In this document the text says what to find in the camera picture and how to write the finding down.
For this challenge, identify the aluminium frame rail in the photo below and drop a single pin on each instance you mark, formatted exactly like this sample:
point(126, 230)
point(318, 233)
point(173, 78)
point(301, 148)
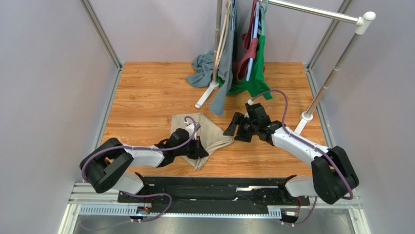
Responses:
point(346, 216)

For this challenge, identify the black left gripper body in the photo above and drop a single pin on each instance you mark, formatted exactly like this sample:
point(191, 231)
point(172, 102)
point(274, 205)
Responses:
point(189, 149)

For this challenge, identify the beige wooden clothes hanger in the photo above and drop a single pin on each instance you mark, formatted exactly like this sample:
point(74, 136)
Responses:
point(221, 27)

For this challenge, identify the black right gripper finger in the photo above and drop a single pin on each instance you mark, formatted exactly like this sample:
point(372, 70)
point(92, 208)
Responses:
point(243, 133)
point(235, 122)

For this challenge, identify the maroon garment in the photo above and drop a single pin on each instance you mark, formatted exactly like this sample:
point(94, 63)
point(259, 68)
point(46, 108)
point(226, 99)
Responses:
point(242, 66)

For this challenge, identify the teal clothes hanger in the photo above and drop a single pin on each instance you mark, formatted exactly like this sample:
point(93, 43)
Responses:
point(262, 13)

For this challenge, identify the blue-grey garment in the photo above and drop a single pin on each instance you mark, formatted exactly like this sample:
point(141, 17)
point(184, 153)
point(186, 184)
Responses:
point(203, 64)

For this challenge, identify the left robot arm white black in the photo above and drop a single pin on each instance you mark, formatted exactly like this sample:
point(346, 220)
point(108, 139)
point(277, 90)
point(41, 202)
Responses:
point(106, 167)

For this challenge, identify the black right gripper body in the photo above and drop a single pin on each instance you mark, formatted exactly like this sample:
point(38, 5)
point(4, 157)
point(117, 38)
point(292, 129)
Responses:
point(244, 128)

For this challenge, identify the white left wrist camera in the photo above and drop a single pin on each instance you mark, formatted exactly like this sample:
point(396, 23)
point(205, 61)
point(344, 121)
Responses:
point(192, 128)

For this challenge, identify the green t-shirt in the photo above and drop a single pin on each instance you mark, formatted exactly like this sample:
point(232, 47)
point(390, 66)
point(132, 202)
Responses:
point(257, 78)

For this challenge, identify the light blue clothes hanger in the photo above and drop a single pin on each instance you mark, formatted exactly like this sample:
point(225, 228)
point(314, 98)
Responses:
point(254, 40)

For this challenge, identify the beige linen napkin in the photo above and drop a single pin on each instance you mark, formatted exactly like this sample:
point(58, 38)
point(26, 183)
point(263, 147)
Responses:
point(211, 136)

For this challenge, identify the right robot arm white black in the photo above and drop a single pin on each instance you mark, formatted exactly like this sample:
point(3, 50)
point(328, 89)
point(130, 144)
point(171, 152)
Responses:
point(333, 176)

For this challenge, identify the silver white clothes rack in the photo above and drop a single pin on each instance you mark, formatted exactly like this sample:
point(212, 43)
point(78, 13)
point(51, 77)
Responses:
point(362, 23)

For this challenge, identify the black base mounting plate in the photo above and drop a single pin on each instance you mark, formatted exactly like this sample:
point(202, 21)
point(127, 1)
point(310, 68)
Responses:
point(208, 195)

